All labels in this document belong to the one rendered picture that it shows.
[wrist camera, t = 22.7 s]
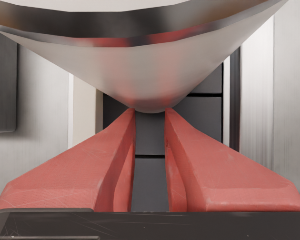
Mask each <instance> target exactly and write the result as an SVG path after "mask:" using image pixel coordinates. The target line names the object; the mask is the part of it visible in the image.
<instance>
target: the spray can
mask: <svg viewBox="0 0 300 240"><path fill-rule="evenodd" d="M288 1H289V0H0V33H1V34H3V35H5V36H6V37H8V38H10V39H12V40H13V41H15V42H17V43H18V44H20V45H22V46H24V47H25V48H27V49H29V50H31V51H33V52H34V53H36V54H38V55H40V56H41V57H43V58H45V59H46V60H48V61H50V62H52V63H53V64H55V65H57V66H58V67H60V68H62V69H64V70H65V71H67V72H69V73H70V74H72V75H74V76H76V77H77V78H79V79H81V80H83V81H84V82H86V83H88V84H90V85H91V86H93V87H95V88H97V89H98V90H100V91H102V92H104V93H105V94H107V95H109V96H111V97H112V98H114V99H116V100H117V101H119V102H121V103H123V104H124V105H125V106H127V107H128V108H134V109H135V111H136V112H140V113H144V114H158V113H162V112H165V108H174V107H175V106H177V105H178V104H179V103H180V102H181V101H182V100H183V99H184V98H185V97H186V96H187V95H188V94H189V93H190V92H191V91H192V90H193V89H194V88H196V87H197V86H198V85H199V84H200V83H201V82H202V81H203V80H204V79H205V78H206V77H207V76H208V75H210V74H211V73H212V72H213V71H214V70H215V69H216V68H217V67H218V66H219V65H220V64H221V63H222V62H223V61H224V60H226V58H227V57H228V56H230V55H231V54H232V53H233V52H234V51H235V50H236V49H237V48H238V47H239V46H240V45H241V44H242V43H243V42H245V41H246V40H247V39H248V38H249V37H250V36H251V35H252V34H253V33H254V32H255V31H256V30H257V29H259V28H260V27H261V26H262V25H263V24H264V23H265V22H266V21H267V20H268V19H269V18H270V17H271V16H272V15H274V14H275V13H276V12H277V11H278V10H279V9H280V8H281V7H282V6H283V5H284V4H285V3H286V2H288Z"/></svg>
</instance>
